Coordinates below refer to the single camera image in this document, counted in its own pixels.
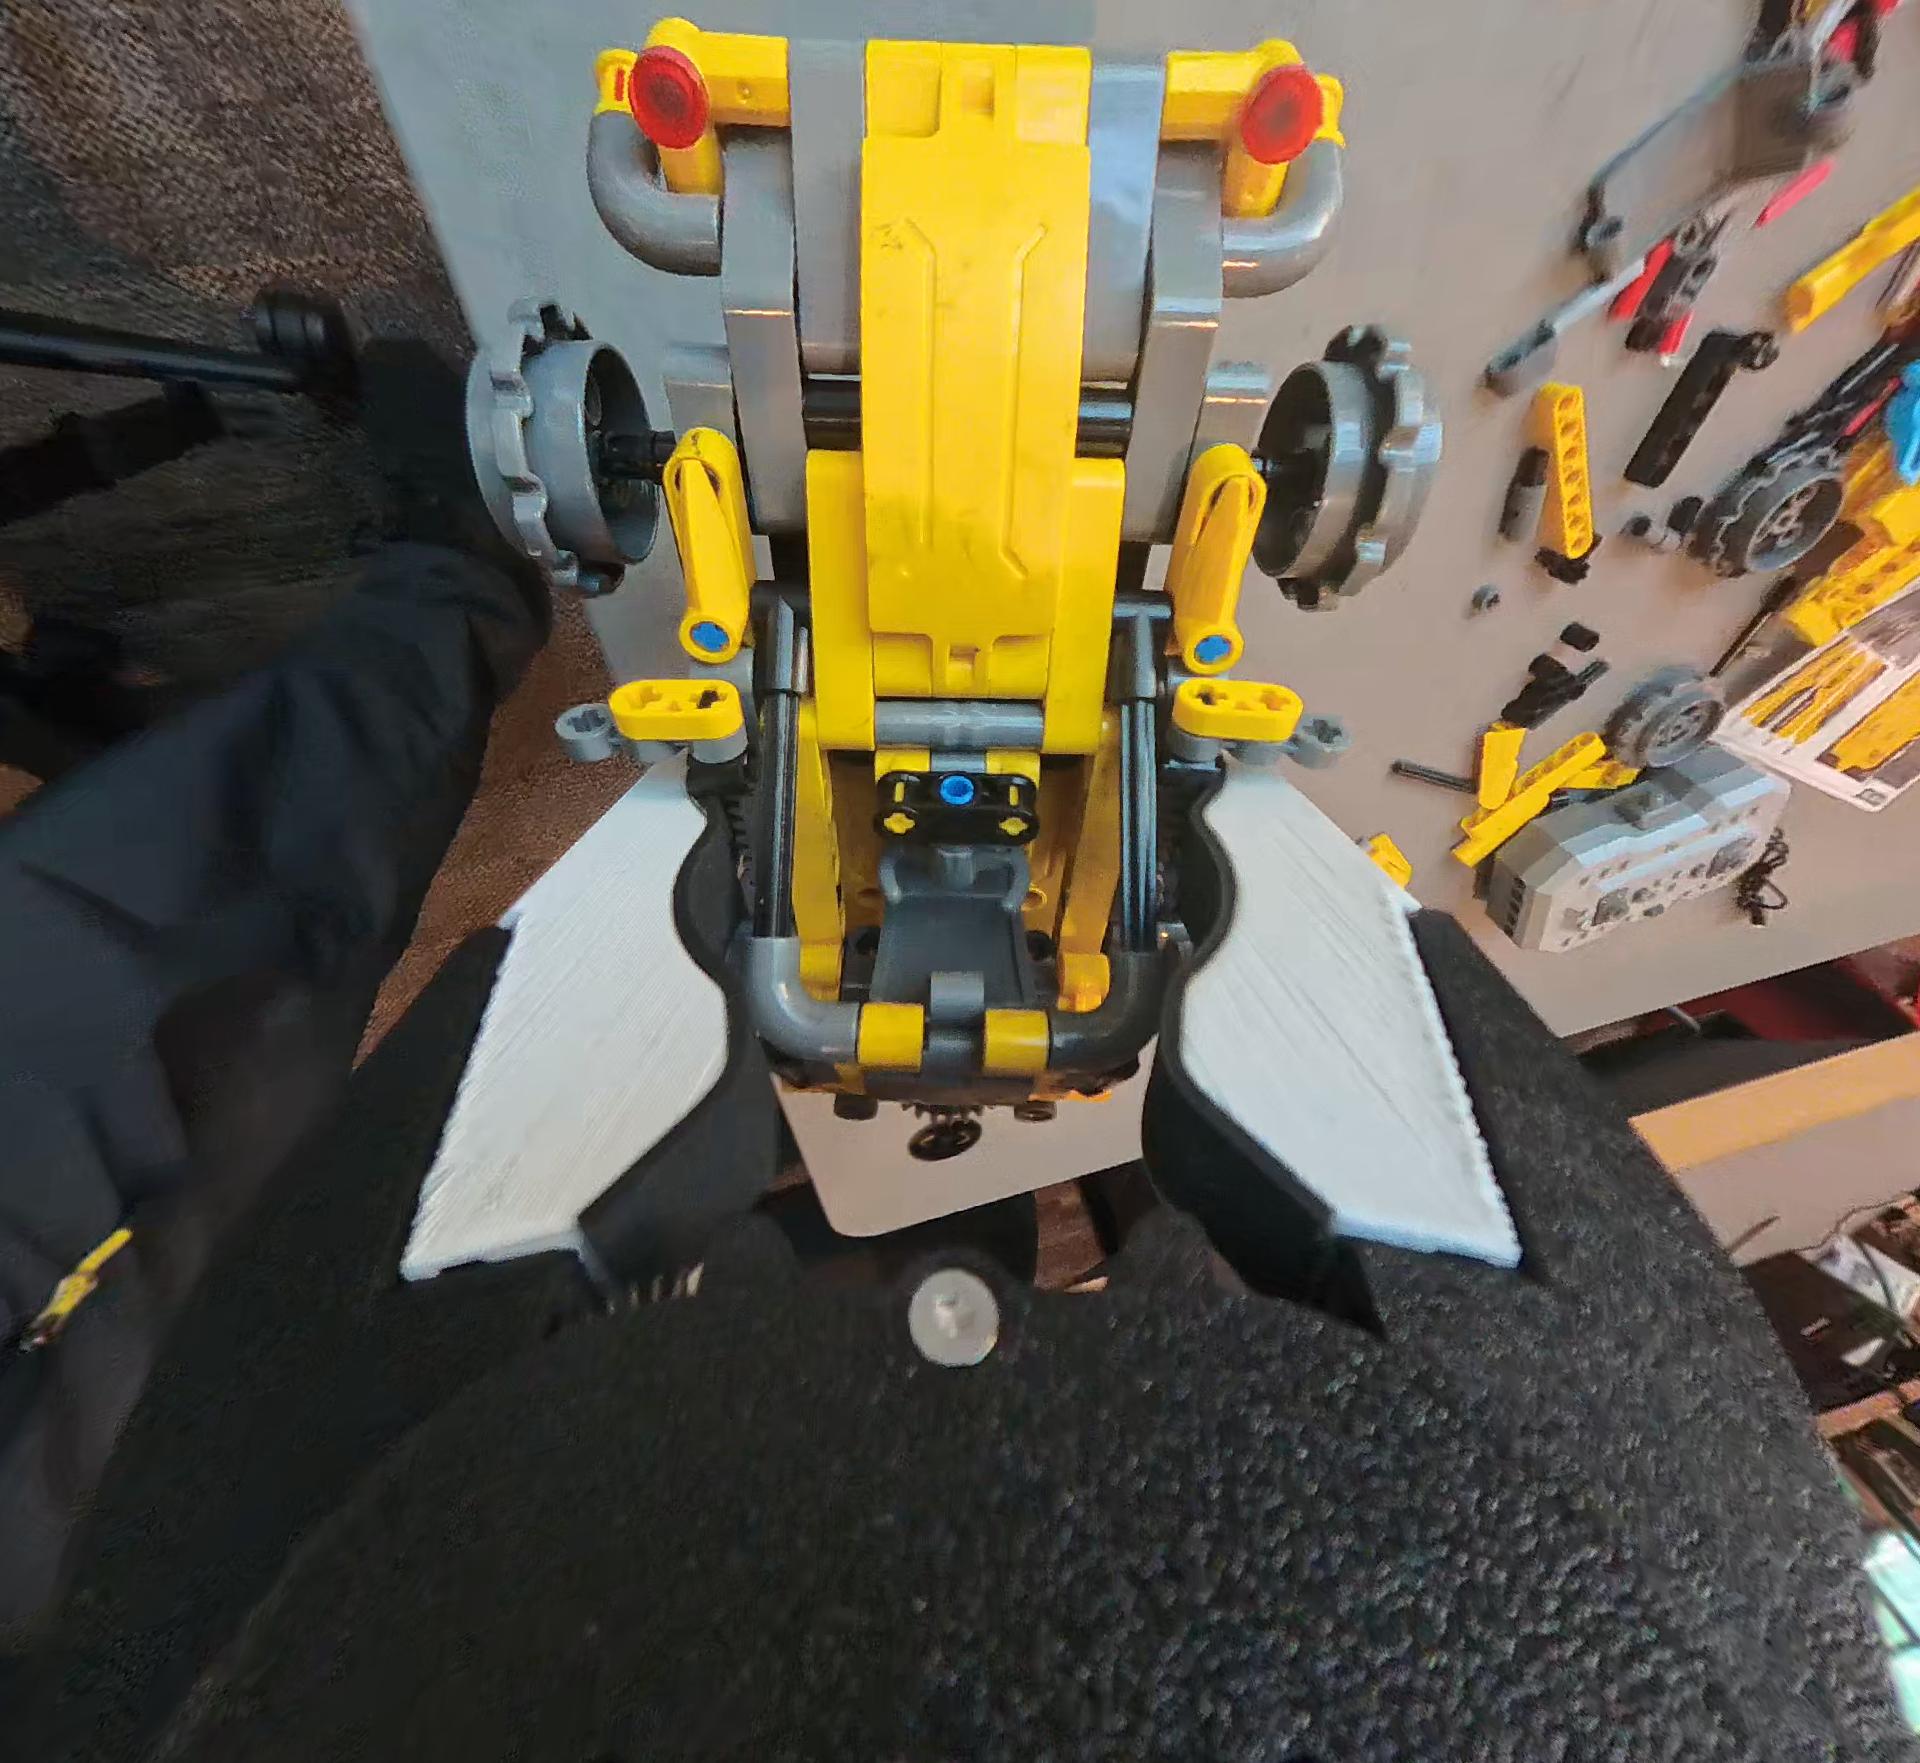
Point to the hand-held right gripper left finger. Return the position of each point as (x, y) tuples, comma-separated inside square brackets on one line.
[(586, 1072)]

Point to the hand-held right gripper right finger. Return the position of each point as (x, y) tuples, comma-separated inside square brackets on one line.
[(1320, 1060)]

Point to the yellow toy brick vehicle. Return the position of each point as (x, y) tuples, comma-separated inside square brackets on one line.
[(975, 444)]

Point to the grey toy battery box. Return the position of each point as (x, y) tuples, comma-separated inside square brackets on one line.
[(1620, 862)]

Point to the pale wooden table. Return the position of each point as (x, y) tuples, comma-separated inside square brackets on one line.
[(1787, 1095)]

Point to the small grey toy wheel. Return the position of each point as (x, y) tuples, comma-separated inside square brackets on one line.
[(1661, 716)]

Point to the yellow zipper pull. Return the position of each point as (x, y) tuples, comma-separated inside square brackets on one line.
[(76, 1291)]

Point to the scattered toy brick parts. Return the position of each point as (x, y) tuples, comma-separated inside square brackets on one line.
[(1569, 472)]

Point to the toy instruction booklet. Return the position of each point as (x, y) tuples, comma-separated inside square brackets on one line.
[(1845, 699)]

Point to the partly built toy chassis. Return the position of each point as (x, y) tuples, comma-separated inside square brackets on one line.
[(1787, 519)]

